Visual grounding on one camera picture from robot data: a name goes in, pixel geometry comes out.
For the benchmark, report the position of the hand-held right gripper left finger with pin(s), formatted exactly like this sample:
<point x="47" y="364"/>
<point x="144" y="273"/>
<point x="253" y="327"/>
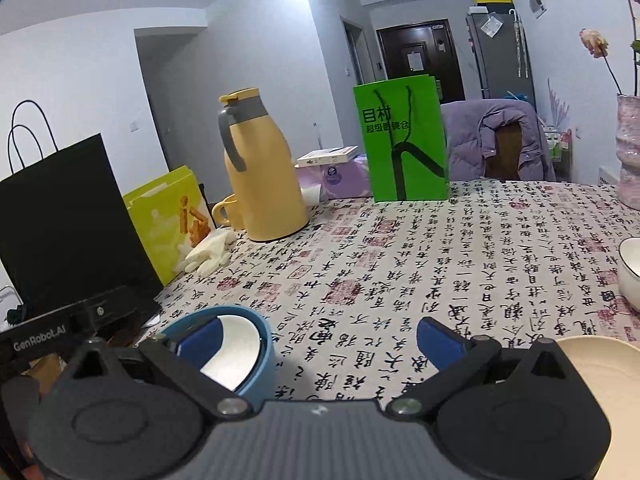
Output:
<point x="200" y="342"/>

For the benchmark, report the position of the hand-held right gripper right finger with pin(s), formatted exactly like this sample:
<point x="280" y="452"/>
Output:
<point x="435" y="342"/>

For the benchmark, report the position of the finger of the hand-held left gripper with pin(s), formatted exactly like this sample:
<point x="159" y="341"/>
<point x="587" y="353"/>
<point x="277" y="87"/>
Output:
<point x="115" y="310"/>

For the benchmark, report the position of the blue bowl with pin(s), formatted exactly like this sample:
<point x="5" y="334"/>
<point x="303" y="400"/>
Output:
<point x="260" y="360"/>

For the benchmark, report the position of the white bowl with black rim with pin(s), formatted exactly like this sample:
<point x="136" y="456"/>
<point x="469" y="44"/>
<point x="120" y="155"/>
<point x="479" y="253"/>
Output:
<point x="631" y="270"/>

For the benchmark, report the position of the printed calligraphy tablecloth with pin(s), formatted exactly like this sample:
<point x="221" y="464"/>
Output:
<point x="400" y="260"/>

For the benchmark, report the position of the white rubber glove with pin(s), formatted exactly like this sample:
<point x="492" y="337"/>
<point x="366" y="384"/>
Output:
<point x="210" y="252"/>

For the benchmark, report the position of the yellow-green snack bag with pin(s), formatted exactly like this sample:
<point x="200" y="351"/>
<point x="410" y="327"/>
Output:
<point x="155" y="225"/>

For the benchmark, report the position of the black paper bag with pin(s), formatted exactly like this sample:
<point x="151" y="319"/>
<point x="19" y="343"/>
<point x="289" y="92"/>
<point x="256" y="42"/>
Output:
<point x="65" y="220"/>

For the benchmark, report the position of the yellow mug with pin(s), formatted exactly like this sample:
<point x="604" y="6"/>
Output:
<point x="227" y="212"/>

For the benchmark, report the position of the yellow thermos jug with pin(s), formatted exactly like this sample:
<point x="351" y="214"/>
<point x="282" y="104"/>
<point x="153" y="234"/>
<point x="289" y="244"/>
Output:
<point x="265" y="185"/>

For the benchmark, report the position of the purple tissue pack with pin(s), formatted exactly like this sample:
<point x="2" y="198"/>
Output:
<point x="340" y="180"/>

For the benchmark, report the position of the green paper bag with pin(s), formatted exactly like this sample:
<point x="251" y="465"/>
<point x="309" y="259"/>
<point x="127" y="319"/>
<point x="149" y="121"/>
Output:
<point x="385" y="160"/>

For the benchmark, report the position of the wooden chair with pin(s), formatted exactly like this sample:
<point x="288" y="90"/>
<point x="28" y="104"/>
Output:
<point x="505" y="155"/>

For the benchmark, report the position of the purple puffer jacket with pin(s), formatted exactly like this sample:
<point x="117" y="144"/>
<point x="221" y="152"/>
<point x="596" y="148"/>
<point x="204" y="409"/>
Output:
<point x="465" y="140"/>

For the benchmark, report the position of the white flat box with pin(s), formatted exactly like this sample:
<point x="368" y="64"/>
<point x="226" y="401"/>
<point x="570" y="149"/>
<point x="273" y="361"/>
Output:
<point x="325" y="156"/>

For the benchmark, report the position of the blue plastic bag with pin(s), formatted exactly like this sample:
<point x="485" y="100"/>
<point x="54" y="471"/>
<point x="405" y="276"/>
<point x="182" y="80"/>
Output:
<point x="517" y="96"/>

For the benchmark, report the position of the pink textured vase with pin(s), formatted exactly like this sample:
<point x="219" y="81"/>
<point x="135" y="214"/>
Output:
<point x="629" y="150"/>

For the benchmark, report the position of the grey refrigerator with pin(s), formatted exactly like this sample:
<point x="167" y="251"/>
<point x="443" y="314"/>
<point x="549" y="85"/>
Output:
<point x="500" y="70"/>

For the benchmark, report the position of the dark entrance door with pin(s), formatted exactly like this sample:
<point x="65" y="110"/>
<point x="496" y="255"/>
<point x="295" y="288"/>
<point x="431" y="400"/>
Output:
<point x="395" y="60"/>

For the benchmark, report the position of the grey interior door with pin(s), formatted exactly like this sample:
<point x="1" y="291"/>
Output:
<point x="357" y="55"/>

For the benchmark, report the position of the white folded umbrella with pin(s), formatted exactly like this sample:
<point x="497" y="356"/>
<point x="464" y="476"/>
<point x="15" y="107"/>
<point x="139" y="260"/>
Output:
<point x="520" y="45"/>

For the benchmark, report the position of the dried pink rose bouquet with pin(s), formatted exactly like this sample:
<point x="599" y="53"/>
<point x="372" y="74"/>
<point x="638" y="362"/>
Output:
<point x="595" y="42"/>

